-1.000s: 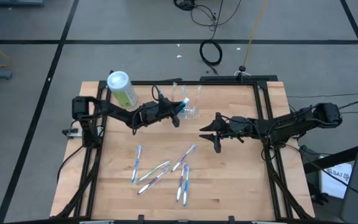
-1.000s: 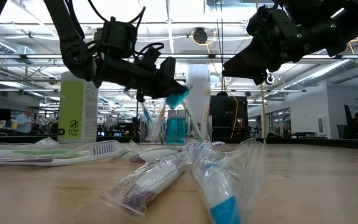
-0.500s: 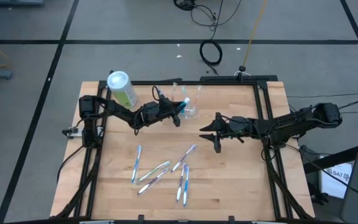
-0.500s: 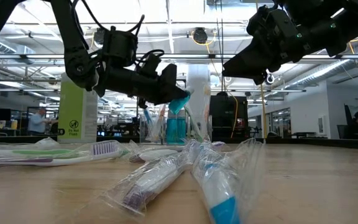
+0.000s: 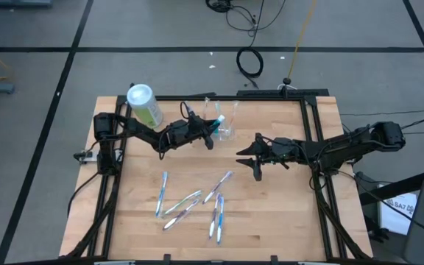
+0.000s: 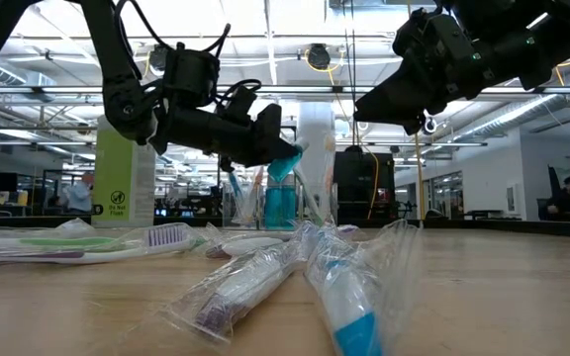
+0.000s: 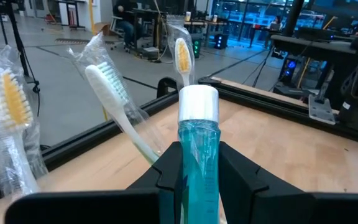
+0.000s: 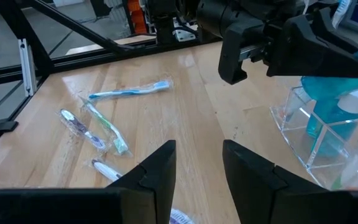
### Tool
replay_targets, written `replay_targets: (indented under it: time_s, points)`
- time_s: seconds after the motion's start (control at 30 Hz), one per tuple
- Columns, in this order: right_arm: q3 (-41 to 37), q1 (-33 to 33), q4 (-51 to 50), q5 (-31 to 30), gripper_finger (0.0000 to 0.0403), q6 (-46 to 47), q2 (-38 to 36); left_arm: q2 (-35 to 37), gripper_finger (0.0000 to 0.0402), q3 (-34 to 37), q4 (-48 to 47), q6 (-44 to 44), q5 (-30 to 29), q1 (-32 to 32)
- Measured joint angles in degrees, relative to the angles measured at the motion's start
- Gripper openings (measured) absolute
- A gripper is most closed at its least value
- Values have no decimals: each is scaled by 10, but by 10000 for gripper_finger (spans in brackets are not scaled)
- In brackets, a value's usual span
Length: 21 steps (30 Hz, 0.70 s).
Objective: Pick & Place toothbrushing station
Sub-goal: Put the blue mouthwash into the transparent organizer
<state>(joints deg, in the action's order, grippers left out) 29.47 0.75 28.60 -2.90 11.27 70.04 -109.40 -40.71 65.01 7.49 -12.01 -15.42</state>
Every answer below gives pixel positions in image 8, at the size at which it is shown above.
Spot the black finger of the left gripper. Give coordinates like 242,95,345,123
218,6,358,85

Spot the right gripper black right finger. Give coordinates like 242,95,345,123
222,139,358,224

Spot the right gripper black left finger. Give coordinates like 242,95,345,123
0,139,178,224

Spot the green toothbrush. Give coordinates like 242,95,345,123
78,95,133,156

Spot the dark purple toothbrush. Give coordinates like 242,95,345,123
57,107,110,153

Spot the blue white toothbrush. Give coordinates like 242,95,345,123
85,78,174,103

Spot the clear acrylic organizer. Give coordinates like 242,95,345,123
269,84,358,191

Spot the orange grey parts bin rack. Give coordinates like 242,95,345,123
126,0,150,35

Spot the silver aluminium extrusion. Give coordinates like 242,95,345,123
17,37,39,98

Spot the black aluminium table frame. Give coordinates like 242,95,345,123
0,0,223,162

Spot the black frame clamp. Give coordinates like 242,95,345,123
0,120,20,141

